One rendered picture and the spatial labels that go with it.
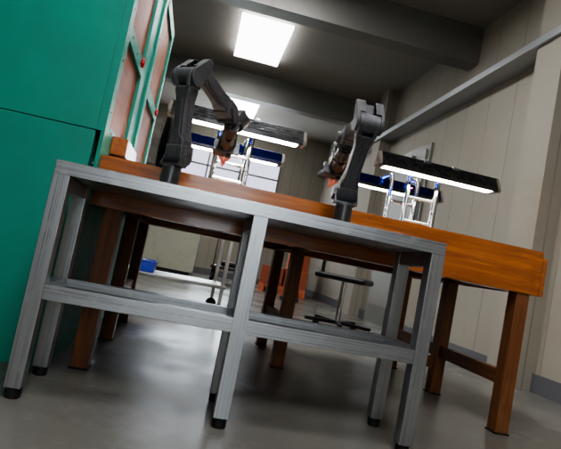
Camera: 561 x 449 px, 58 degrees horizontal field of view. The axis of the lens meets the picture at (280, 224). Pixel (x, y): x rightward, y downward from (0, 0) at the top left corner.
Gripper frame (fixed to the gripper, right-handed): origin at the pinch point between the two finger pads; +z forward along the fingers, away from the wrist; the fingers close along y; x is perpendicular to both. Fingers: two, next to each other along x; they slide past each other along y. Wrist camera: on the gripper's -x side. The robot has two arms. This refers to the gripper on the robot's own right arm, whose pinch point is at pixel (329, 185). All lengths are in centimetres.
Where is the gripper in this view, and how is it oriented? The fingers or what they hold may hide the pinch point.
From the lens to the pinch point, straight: 209.4
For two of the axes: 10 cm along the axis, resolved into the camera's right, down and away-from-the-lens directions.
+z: -2.6, 6.6, 7.0
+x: -0.4, 7.2, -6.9
